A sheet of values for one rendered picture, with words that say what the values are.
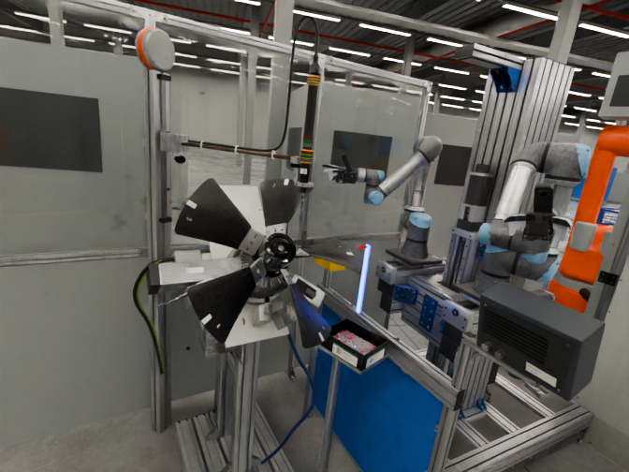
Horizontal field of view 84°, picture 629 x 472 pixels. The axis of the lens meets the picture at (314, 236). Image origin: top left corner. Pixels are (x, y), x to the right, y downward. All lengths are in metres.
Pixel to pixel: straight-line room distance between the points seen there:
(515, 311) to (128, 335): 1.76
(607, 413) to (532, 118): 1.76
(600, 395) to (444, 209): 3.35
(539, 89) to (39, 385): 2.64
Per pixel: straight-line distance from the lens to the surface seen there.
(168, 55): 1.71
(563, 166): 1.57
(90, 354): 2.13
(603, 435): 2.85
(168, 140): 1.60
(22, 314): 2.03
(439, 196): 5.35
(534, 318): 1.05
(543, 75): 1.89
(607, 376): 2.71
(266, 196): 1.44
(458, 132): 5.38
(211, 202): 1.26
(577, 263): 4.90
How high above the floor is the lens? 1.60
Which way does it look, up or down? 15 degrees down
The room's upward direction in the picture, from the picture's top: 6 degrees clockwise
